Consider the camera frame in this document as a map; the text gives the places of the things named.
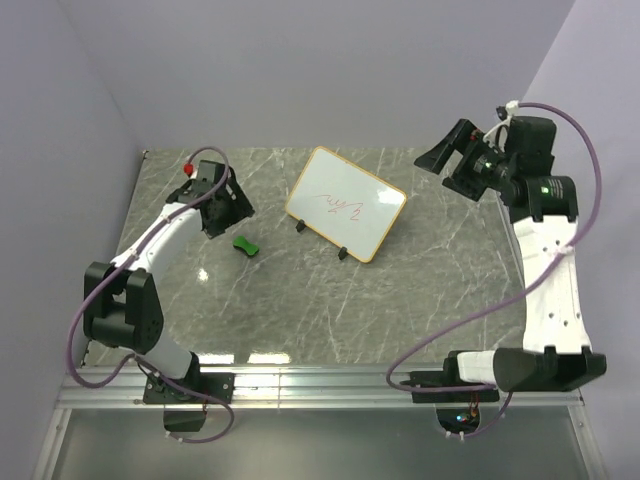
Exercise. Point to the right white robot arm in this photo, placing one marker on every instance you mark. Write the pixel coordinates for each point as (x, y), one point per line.
(515, 159)

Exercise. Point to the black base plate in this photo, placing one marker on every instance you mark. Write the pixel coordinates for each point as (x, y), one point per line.
(217, 385)
(430, 387)

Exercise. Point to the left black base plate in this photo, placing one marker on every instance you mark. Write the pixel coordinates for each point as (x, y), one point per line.
(217, 385)

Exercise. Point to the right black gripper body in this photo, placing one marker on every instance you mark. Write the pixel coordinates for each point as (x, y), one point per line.
(480, 167)

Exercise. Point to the orange framed whiteboard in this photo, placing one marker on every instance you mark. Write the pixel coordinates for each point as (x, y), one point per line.
(345, 204)

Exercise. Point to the aluminium mounting rail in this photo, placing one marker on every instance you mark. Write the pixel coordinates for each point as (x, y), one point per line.
(260, 387)

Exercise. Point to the green whiteboard eraser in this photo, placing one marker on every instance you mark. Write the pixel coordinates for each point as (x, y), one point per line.
(243, 245)

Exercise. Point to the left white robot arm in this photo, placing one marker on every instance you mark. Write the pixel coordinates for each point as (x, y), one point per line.
(122, 309)

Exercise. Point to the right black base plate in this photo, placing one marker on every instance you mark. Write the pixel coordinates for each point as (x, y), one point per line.
(430, 387)

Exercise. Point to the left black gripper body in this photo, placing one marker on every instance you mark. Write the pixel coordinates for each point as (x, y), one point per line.
(224, 220)

